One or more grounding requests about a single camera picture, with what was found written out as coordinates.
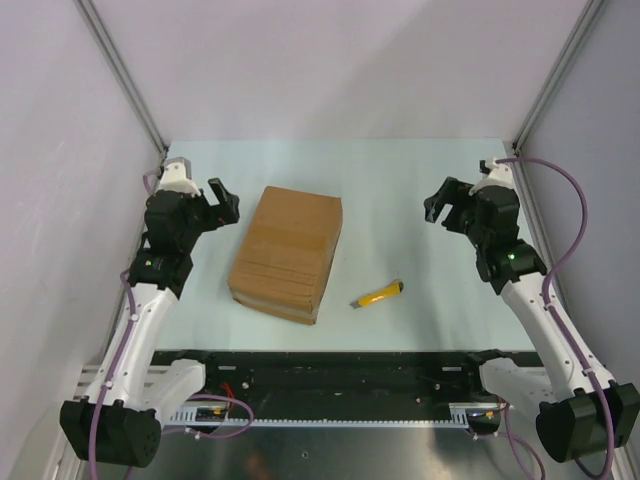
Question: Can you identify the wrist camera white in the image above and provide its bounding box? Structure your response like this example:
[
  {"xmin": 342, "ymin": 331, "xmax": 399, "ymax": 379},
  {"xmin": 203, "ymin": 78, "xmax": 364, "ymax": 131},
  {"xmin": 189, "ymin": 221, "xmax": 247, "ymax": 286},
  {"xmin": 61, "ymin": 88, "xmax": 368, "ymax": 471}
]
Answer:
[
  {"xmin": 469, "ymin": 157, "xmax": 515, "ymax": 195},
  {"xmin": 158, "ymin": 157, "xmax": 201, "ymax": 196}
]

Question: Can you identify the left aluminium frame post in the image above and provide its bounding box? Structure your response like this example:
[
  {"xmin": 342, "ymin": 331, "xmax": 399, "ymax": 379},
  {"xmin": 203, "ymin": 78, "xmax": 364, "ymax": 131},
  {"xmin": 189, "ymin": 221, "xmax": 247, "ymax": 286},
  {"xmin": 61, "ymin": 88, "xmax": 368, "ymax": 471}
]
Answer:
[{"xmin": 72, "ymin": 0, "xmax": 168, "ymax": 158}]

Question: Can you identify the yellow utility knife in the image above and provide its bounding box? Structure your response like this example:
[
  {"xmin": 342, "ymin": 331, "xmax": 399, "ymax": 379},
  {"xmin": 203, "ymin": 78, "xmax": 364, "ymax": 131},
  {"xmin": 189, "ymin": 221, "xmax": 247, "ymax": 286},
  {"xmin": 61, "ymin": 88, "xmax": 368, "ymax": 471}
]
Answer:
[{"xmin": 351, "ymin": 280, "xmax": 404, "ymax": 309}]

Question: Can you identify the right aluminium frame post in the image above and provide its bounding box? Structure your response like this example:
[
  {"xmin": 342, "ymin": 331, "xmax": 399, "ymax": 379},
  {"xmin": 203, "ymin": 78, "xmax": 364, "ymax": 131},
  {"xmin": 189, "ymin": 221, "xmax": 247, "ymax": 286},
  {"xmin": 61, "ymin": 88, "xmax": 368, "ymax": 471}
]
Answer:
[{"xmin": 510, "ymin": 0, "xmax": 608, "ymax": 154}]

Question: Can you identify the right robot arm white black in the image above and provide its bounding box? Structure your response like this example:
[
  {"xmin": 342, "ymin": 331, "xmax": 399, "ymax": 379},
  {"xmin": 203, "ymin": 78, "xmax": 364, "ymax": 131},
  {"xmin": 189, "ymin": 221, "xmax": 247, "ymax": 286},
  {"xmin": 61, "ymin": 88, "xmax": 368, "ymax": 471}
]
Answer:
[{"xmin": 424, "ymin": 177, "xmax": 639, "ymax": 463}]

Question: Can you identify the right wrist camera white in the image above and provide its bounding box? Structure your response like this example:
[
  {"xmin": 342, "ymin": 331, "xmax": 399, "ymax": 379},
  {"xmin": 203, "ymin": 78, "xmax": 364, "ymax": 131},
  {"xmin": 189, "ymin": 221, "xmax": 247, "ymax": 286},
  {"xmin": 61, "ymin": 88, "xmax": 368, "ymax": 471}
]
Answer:
[{"xmin": 469, "ymin": 157, "xmax": 515, "ymax": 195}]

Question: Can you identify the white slotted cable duct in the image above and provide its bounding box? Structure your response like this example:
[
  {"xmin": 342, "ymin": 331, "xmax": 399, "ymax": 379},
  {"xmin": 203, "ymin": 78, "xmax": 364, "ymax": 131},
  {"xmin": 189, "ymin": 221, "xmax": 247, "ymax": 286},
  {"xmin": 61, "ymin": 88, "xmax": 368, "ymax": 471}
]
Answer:
[{"xmin": 167, "ymin": 403, "xmax": 500, "ymax": 429}]

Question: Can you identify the aluminium frame post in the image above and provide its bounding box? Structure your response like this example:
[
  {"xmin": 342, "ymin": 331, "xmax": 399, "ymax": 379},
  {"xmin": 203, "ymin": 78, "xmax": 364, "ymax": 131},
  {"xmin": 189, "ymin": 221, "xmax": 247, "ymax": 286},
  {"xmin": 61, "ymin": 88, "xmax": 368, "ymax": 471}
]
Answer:
[
  {"xmin": 72, "ymin": 0, "xmax": 168, "ymax": 158},
  {"xmin": 510, "ymin": 0, "xmax": 608, "ymax": 154}
]

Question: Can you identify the brown cardboard express box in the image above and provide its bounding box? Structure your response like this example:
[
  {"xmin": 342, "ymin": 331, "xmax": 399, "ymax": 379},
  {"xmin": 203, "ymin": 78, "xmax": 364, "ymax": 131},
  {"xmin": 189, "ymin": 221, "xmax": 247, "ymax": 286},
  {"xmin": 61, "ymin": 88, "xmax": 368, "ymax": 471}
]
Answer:
[{"xmin": 228, "ymin": 186, "xmax": 343, "ymax": 325}]

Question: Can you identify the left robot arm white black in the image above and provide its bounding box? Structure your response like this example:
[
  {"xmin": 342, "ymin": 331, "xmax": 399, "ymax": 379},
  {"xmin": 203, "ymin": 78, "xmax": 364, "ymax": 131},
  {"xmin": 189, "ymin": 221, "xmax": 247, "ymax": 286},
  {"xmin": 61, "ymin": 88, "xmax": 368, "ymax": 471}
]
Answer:
[{"xmin": 59, "ymin": 178, "xmax": 240, "ymax": 471}]

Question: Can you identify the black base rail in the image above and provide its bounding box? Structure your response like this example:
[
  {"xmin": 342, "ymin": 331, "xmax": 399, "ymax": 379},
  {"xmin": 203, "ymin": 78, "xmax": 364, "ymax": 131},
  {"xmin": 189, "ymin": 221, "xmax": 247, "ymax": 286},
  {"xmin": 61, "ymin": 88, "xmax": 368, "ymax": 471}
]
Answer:
[{"xmin": 152, "ymin": 350, "xmax": 496, "ymax": 420}]

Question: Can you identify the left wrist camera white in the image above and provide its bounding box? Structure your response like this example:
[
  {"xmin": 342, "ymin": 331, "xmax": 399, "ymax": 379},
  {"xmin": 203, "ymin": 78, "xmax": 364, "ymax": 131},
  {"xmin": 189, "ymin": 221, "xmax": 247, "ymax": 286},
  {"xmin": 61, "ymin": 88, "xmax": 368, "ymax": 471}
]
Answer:
[{"xmin": 158, "ymin": 157, "xmax": 201, "ymax": 196}]

